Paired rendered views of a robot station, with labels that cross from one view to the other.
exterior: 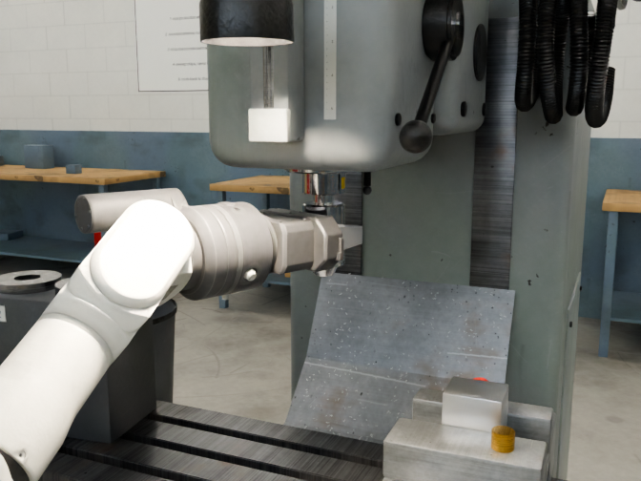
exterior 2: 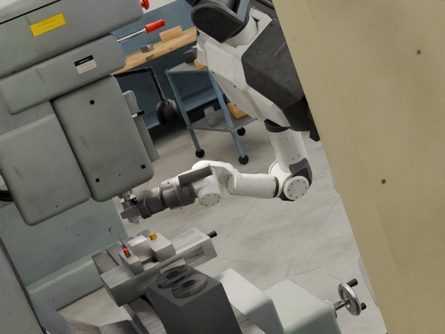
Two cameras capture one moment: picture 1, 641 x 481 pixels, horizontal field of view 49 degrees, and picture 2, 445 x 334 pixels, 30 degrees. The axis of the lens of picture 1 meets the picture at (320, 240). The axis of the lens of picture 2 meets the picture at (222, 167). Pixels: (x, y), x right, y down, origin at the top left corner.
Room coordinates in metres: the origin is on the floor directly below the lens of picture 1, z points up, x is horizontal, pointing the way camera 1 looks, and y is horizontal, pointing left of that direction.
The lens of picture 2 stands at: (1.97, 1.97, 1.92)
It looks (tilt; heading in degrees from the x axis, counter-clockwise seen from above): 16 degrees down; 231
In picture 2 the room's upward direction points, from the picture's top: 21 degrees counter-clockwise
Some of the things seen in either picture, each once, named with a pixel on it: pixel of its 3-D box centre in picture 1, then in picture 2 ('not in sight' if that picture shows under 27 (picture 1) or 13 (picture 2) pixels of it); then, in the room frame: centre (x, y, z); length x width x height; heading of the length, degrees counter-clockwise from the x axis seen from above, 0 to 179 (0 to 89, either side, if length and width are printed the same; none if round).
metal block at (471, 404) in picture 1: (475, 415); (140, 248); (0.69, -0.16, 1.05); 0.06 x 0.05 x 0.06; 68
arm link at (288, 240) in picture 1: (258, 245); (161, 199); (0.70, 0.06, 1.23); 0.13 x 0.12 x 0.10; 44
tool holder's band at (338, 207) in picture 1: (323, 207); (128, 199); (0.76, 0.00, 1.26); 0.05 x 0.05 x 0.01
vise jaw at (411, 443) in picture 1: (464, 459); (159, 246); (0.64, -0.14, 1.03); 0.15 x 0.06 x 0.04; 68
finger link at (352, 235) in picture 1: (343, 238); not in sight; (0.74, -0.02, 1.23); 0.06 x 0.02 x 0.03; 134
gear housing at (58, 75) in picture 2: not in sight; (55, 71); (0.80, -0.02, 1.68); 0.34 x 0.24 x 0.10; 157
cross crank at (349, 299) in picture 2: not in sight; (340, 304); (0.30, 0.20, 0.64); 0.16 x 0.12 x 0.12; 157
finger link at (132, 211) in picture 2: not in sight; (130, 213); (0.78, 0.02, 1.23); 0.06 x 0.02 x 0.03; 134
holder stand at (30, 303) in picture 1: (62, 348); (195, 313); (0.94, 0.36, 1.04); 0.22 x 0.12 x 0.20; 74
